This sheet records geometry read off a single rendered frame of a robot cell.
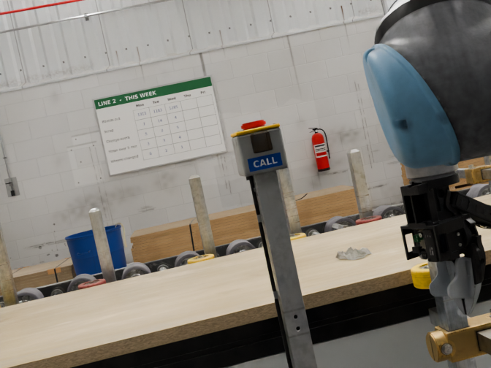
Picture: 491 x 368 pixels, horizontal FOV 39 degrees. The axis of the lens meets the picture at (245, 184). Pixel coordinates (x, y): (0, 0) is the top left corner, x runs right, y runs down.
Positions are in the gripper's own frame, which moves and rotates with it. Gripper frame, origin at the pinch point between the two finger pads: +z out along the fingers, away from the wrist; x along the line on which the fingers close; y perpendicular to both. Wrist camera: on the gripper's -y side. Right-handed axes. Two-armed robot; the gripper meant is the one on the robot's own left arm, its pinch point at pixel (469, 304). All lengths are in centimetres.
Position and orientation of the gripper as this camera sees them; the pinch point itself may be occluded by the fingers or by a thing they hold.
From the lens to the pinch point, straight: 110.9
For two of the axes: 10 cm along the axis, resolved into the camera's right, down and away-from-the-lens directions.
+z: 2.1, 9.8, 0.5
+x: 4.9, -0.6, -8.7
